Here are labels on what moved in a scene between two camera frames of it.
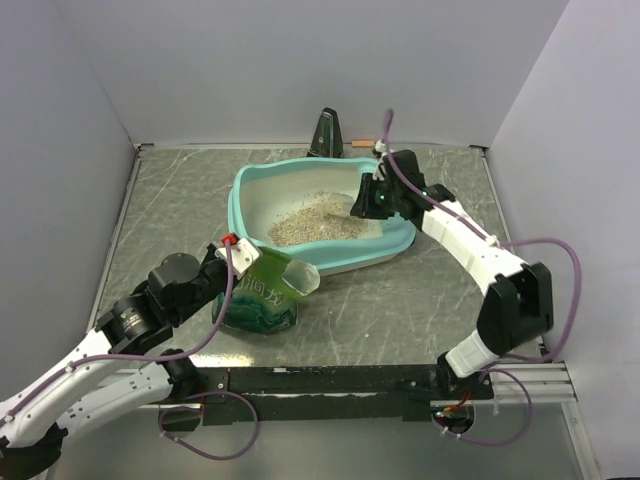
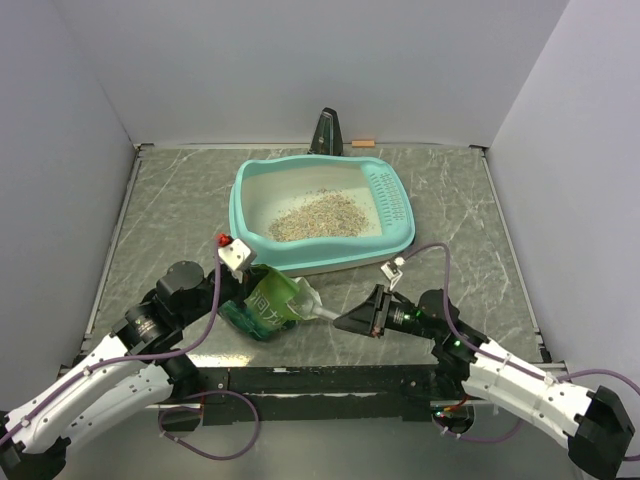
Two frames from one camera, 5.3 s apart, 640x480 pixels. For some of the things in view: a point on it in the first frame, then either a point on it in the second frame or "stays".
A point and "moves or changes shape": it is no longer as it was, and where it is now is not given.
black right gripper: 363,207 → 371,316
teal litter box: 302,206 stays
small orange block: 362,143 stays
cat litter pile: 312,221 stays
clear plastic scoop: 345,201 → 307,302
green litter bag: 267,301 moves or changes shape
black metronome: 326,140 stays
